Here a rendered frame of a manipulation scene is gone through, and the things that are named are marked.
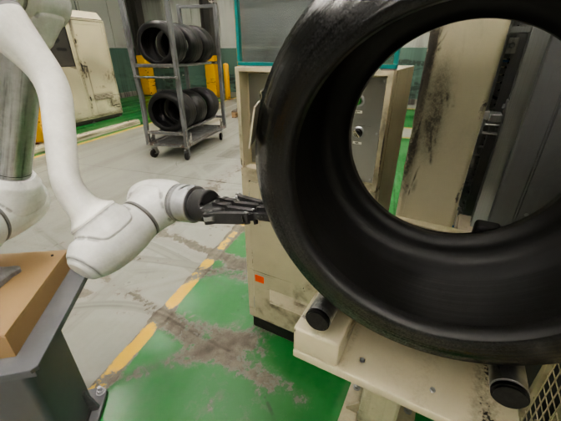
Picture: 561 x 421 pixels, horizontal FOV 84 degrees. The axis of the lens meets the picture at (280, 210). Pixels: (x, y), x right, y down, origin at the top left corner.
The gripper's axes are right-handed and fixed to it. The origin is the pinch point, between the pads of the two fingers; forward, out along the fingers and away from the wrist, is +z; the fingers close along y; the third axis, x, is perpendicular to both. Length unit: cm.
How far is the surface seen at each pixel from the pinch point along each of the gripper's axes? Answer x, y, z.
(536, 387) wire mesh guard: 54, 28, 55
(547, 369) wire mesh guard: 48, 28, 55
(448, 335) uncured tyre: 8.6, -11.7, 32.3
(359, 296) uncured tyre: 6.1, -11.0, 20.2
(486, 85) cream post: -19.2, 26.4, 34.3
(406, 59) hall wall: -27, 910, -110
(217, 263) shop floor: 89, 87, -107
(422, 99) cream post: -17.4, 26.3, 23.2
